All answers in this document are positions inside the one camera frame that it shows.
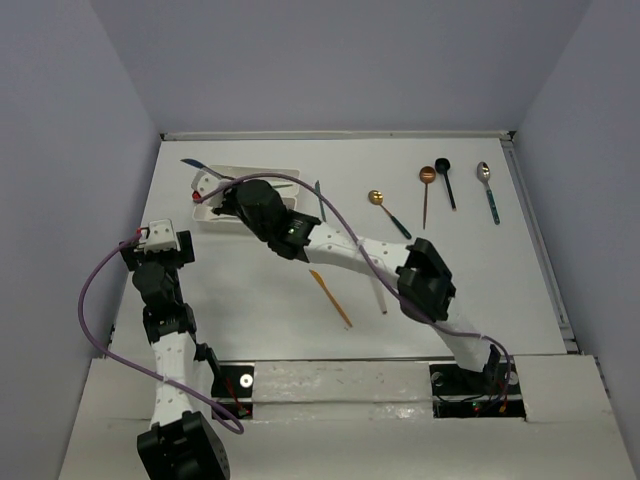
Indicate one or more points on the silver spoon teal handle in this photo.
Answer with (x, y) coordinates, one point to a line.
(483, 174)

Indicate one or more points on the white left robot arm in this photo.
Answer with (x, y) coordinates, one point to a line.
(180, 442)

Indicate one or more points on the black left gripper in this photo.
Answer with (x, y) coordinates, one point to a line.
(134, 257)

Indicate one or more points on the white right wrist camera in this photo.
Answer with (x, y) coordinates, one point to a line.
(204, 182)

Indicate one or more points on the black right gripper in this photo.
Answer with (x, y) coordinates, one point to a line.
(226, 205)

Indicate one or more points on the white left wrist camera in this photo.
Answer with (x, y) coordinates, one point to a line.
(158, 236)

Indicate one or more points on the copper spoon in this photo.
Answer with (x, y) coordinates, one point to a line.
(427, 175)

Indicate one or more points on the black spoon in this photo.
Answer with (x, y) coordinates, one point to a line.
(442, 167)

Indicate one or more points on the teal plastic knife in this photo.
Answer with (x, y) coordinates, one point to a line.
(317, 188)

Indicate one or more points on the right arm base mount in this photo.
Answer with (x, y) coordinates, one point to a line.
(457, 395)

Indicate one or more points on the beige plastic spoon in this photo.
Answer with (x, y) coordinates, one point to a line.
(379, 295)

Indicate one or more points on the gold spoon green handle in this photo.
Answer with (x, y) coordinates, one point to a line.
(375, 197)

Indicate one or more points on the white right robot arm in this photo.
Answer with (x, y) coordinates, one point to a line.
(415, 274)

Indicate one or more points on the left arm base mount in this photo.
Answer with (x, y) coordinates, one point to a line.
(233, 389)

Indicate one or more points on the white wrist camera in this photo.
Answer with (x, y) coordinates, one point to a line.
(204, 182)
(158, 236)

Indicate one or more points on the white near tray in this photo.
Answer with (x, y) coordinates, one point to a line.
(203, 215)

